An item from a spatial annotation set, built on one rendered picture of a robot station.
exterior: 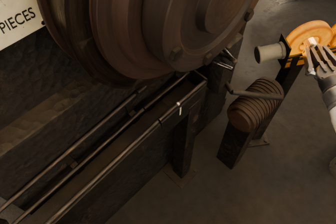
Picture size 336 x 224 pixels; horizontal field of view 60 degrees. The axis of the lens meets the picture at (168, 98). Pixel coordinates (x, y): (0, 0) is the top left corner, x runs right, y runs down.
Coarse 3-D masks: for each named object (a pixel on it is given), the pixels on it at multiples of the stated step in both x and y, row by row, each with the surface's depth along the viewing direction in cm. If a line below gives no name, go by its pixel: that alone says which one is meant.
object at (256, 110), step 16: (256, 80) 114; (272, 80) 111; (240, 96) 110; (240, 112) 104; (256, 112) 104; (240, 128) 110; (256, 128) 120; (224, 144) 134; (240, 144) 123; (224, 160) 145
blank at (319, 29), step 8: (304, 24) 93; (312, 24) 92; (320, 24) 92; (296, 32) 94; (304, 32) 93; (312, 32) 93; (320, 32) 94; (328, 32) 95; (288, 40) 97; (296, 40) 95; (304, 40) 96; (320, 40) 97; (328, 40) 98; (296, 48) 99; (304, 48) 101
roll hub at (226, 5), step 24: (144, 0) 39; (168, 0) 37; (192, 0) 42; (216, 0) 43; (240, 0) 49; (144, 24) 42; (168, 24) 39; (192, 24) 46; (216, 24) 48; (240, 24) 58; (168, 48) 43; (192, 48) 51; (216, 48) 56
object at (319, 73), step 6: (318, 66) 91; (318, 72) 90; (330, 72) 90; (318, 78) 90; (324, 78) 88; (330, 78) 87; (318, 84) 90; (324, 84) 88; (330, 84) 86; (324, 90) 88
